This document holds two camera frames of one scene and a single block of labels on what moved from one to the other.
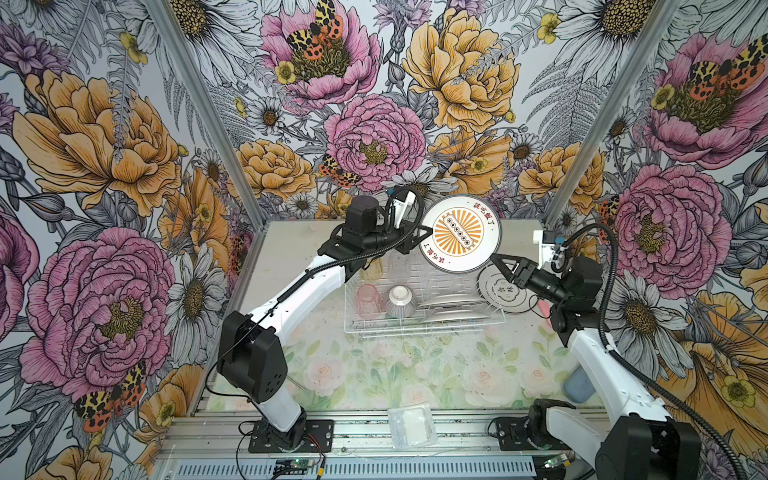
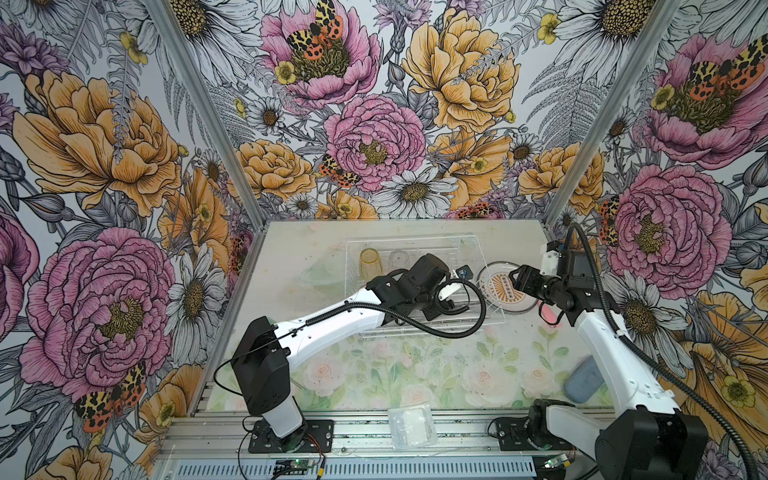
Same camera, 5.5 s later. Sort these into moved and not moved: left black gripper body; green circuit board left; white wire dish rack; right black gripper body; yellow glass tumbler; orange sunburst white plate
Moved: orange sunburst white plate; left black gripper body
Not moved: white wire dish rack; yellow glass tumbler; right black gripper body; green circuit board left
